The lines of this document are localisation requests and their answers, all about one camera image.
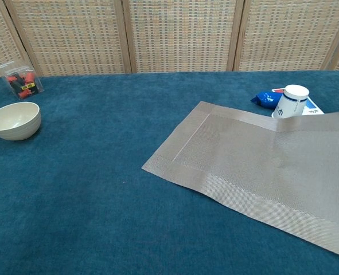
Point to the grey-brown woven placemat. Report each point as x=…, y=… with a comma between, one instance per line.
x=258, y=160

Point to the cream ceramic bowl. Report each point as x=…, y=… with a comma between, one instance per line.
x=13, y=120

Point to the blue plush table cover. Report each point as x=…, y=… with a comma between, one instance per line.
x=86, y=186

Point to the blue snack packet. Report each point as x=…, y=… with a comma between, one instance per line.
x=265, y=98

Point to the woven bamboo folding screen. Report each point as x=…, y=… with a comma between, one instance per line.
x=180, y=34

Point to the white paper cup blue print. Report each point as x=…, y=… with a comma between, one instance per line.
x=291, y=103

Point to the colourful postcard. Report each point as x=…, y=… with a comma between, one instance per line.
x=311, y=107

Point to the clear box red black items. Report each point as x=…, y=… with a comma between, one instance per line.
x=21, y=83

